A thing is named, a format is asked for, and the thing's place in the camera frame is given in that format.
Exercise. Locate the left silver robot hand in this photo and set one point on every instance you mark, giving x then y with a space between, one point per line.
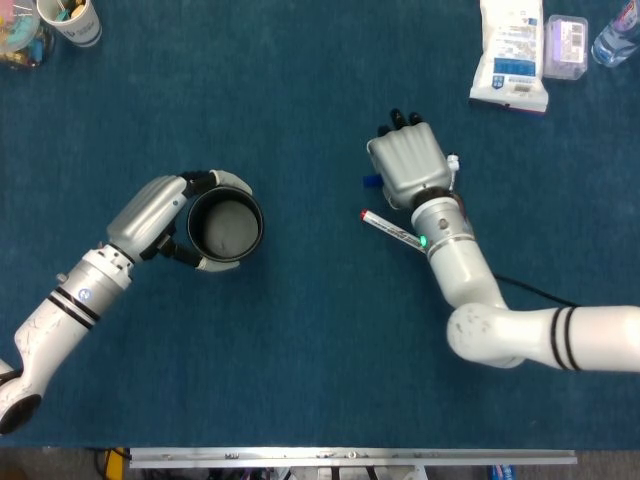
145 215

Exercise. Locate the white tissue pack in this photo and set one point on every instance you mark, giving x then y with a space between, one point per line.
510 40

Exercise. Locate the blue box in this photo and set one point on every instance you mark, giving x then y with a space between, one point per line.
501 473

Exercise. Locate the black-capped whiteboard marker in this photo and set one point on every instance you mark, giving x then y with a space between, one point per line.
453 162

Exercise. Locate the clear water bottle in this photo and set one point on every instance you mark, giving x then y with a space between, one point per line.
615 40

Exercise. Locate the clear jar of clips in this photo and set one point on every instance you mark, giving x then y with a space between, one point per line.
20 45

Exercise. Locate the yellow plastic block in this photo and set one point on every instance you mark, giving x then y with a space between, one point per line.
117 462

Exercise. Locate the blue-capped whiteboard marker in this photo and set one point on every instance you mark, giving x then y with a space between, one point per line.
371 181

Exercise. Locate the black cylindrical cup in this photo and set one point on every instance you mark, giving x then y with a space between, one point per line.
225 235

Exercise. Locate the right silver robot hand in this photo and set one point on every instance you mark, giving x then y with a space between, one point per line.
410 160

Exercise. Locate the white paper cup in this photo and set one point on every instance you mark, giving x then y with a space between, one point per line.
82 30

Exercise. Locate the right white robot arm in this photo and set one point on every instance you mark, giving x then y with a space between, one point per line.
465 280

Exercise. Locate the aluminium frame rail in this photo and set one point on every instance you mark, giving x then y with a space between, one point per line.
350 457

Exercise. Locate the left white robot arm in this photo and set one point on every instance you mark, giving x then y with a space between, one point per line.
60 315

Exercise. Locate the red-capped whiteboard marker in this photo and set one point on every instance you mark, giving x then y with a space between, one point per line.
385 226

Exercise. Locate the small clear plastic box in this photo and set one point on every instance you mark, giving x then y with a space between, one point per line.
565 50

